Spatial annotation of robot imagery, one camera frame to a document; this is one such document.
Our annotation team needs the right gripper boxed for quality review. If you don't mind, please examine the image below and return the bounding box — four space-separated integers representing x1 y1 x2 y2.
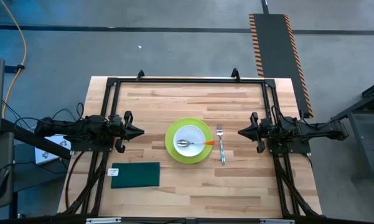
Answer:
237 111 281 154

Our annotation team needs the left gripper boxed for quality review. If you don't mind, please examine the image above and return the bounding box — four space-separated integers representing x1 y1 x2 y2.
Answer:
107 110 146 154

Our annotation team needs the blue-handled metal fork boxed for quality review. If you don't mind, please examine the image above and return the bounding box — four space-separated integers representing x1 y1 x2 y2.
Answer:
216 124 227 166

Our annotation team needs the lime green plate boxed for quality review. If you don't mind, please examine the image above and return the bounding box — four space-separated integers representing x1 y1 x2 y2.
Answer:
164 117 214 165

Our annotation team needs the orange-handled metal spoon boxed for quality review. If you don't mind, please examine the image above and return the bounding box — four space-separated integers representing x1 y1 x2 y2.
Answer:
176 139 216 149

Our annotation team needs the white bowl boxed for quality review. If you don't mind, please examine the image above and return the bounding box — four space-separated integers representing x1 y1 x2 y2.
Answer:
173 124 207 158

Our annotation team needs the dark green folded cloth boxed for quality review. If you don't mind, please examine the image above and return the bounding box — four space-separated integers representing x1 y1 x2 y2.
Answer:
110 161 161 190

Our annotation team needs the black striped-edge floor mat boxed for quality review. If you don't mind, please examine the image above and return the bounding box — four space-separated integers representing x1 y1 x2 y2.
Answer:
248 13 314 119

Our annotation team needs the white printed box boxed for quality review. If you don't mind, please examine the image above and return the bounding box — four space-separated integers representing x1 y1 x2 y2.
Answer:
34 134 72 166

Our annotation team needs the black metal stand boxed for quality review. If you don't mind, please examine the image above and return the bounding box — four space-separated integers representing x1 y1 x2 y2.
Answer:
330 77 374 182

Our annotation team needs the grey side desk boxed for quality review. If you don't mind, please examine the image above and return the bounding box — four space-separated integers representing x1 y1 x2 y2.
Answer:
0 132 16 213

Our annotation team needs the black aluminium table frame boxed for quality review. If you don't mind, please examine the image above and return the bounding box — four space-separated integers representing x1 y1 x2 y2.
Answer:
57 77 324 219

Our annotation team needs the yellow cable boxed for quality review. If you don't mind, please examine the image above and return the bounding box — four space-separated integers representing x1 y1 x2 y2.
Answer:
0 0 28 119

